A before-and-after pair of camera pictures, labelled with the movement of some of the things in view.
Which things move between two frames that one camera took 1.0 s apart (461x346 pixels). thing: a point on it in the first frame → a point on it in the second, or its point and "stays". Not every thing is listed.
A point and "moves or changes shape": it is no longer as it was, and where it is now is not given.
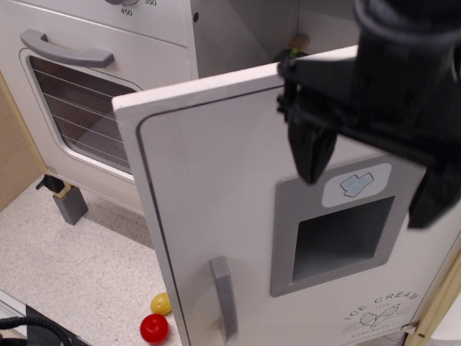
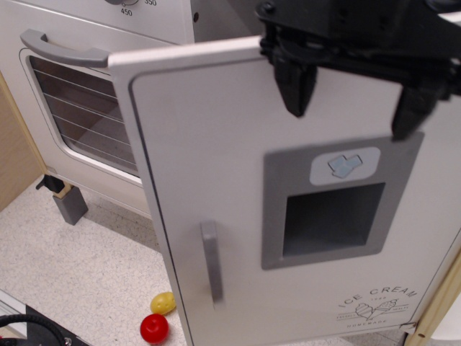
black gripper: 403,92 → 408,42
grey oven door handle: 91,57 stays
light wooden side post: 446,295 stays
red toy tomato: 154,328 stays
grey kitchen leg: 73,205 stays
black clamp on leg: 52,183 stays
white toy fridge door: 249,254 moves or changes shape
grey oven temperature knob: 115,1 stays
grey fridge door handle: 220,267 → 210,239
